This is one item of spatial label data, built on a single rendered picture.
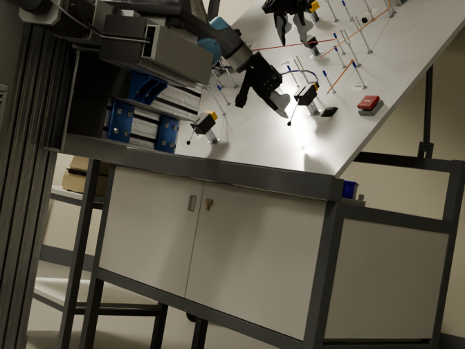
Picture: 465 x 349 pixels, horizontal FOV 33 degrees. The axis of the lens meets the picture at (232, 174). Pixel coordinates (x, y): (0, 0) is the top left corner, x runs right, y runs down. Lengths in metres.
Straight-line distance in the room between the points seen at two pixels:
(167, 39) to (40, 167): 0.44
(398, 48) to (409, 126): 2.57
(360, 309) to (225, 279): 0.44
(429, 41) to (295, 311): 0.94
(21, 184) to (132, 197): 1.24
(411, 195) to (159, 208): 2.61
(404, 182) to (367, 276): 2.82
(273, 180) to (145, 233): 0.70
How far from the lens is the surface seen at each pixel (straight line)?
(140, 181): 2.91
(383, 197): 5.14
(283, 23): 2.42
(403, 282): 2.47
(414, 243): 2.49
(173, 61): 1.58
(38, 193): 1.79
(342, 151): 2.24
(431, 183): 5.10
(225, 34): 2.30
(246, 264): 2.42
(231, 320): 2.46
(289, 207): 2.31
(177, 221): 2.70
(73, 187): 3.29
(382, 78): 2.48
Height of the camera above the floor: 0.80
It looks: 1 degrees up
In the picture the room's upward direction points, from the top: 10 degrees clockwise
